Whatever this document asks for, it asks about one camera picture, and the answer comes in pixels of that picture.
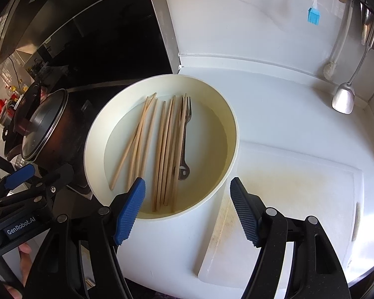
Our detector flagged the person's left hand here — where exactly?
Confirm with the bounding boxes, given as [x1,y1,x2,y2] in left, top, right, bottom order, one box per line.
[4,243,33,299]

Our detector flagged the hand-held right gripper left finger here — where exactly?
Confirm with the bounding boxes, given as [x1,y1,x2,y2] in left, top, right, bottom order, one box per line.
[23,177,146,299]

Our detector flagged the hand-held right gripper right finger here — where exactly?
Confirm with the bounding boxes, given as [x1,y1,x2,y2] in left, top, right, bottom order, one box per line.
[230,177,351,299]

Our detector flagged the small metal pot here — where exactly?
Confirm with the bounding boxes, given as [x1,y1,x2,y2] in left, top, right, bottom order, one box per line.
[0,101,17,127]

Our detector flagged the white round basin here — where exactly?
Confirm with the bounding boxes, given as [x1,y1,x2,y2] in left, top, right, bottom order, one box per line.
[84,74,239,222]

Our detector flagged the metal fork with face handle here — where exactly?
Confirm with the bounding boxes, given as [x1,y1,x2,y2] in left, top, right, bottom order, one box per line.
[174,96,192,181]

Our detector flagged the metal ladle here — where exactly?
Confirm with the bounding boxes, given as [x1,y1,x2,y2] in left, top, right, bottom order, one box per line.
[332,15,374,114]

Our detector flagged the glass pot lid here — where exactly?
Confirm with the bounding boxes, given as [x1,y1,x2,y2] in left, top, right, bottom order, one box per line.
[20,89,69,162]

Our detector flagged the condiment bottles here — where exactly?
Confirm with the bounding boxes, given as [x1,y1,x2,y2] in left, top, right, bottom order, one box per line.
[6,81,29,101]

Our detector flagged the black stove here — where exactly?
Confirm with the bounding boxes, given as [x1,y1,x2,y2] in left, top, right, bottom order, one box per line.
[0,78,144,219]

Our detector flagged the blue silicone brush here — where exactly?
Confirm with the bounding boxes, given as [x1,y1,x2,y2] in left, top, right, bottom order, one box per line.
[307,0,321,25]

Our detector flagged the hanging metal spoon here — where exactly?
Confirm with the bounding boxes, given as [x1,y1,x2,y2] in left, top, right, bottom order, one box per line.
[361,6,374,46]

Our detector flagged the white long-handled dish brush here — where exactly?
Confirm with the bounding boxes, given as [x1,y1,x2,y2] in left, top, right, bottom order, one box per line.
[323,0,354,80]

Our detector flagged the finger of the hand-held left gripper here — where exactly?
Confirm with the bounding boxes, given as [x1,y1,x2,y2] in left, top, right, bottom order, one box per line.
[28,163,75,208]
[0,163,35,200]

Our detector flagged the group of wooden chopsticks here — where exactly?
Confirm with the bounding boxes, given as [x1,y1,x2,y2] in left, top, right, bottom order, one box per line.
[109,93,187,213]

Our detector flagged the white plastic cutting board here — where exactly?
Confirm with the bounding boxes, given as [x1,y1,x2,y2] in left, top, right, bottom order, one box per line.
[197,142,365,289]

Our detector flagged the dark cooking pot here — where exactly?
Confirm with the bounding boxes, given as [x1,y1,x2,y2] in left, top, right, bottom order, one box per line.
[3,82,94,175]

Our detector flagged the steel range hood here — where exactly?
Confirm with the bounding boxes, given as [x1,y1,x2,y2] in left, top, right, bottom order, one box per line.
[0,0,179,78]

